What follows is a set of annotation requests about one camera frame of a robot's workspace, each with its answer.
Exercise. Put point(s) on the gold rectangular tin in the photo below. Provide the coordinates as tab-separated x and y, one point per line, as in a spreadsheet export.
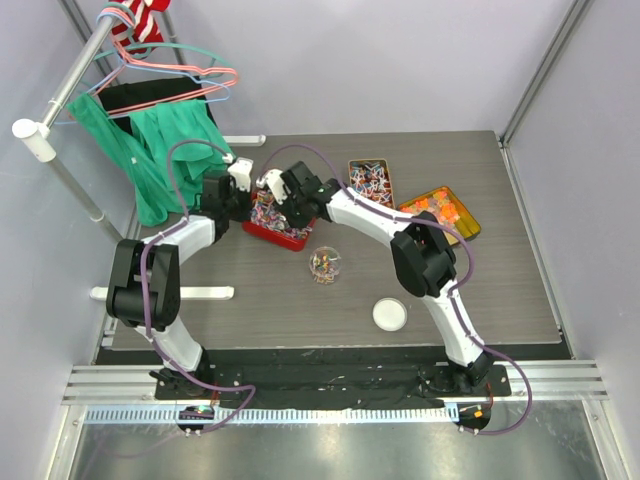
371	179

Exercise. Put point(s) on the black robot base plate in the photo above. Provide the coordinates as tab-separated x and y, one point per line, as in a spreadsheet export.
420	368

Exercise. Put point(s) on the red square candy box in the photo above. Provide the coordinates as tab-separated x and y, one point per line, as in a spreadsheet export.
267	223

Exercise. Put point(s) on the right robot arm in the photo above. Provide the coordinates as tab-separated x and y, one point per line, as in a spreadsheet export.
423	259

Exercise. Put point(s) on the clear plastic round jar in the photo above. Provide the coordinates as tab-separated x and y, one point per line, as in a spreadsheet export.
325	265

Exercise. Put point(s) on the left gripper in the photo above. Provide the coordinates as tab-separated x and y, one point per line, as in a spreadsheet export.
248	198

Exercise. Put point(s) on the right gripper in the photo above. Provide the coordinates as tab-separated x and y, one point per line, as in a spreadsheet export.
299	224

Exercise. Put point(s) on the pink clothes hanger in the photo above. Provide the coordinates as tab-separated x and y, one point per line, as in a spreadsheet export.
220	86

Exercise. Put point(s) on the white round jar lid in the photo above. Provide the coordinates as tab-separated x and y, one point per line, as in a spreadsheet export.
389	314

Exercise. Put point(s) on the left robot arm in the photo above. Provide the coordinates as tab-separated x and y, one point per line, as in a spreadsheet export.
144	291

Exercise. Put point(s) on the black garment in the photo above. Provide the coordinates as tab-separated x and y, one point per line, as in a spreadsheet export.
128	95

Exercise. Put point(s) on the red white striped garment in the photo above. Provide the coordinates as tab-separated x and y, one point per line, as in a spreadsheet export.
144	28

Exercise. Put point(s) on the white rack foot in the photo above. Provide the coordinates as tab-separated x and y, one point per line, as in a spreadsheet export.
245	140

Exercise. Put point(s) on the white flat bar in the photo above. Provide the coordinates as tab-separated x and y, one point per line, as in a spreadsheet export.
186	293

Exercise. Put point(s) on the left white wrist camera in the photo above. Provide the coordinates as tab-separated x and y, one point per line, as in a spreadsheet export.
240	169

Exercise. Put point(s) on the green clothes hanger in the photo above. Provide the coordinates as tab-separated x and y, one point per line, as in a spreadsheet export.
169	56

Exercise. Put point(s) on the green cloth garment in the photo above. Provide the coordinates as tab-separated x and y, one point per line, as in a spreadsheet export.
170	145

